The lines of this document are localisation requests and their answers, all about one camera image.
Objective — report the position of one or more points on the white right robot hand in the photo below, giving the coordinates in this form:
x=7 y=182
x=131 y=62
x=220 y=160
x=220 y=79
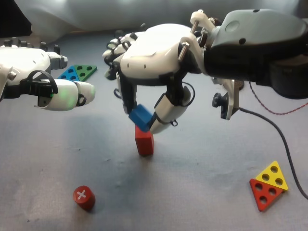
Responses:
x=154 y=50

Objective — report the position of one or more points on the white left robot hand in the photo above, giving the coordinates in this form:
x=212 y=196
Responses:
x=26 y=60

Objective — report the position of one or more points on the blue hexagonal block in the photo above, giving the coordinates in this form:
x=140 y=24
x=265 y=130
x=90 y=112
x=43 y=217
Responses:
x=140 y=115

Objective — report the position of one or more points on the red rectangular block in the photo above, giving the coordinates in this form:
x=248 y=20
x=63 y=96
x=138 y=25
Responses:
x=144 y=144

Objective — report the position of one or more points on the blue triangle with holes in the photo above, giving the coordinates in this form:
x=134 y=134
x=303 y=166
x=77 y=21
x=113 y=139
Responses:
x=68 y=74

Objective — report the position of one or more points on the green triangle with holes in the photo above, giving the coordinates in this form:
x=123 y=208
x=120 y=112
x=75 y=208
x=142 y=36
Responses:
x=93 y=68

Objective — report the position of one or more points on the white cloth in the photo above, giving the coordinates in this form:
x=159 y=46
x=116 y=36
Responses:
x=96 y=14

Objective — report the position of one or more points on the grey table cloth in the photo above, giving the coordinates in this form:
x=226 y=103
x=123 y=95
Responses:
x=72 y=156

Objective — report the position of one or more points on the red cylinder with white cross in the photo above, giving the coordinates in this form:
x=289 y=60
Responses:
x=85 y=201

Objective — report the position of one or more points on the yellow triangle with holes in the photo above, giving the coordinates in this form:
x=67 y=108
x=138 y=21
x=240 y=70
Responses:
x=272 y=176

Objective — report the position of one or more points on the red triangle with holes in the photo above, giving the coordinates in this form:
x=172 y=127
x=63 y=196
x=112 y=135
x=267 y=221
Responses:
x=266 y=196

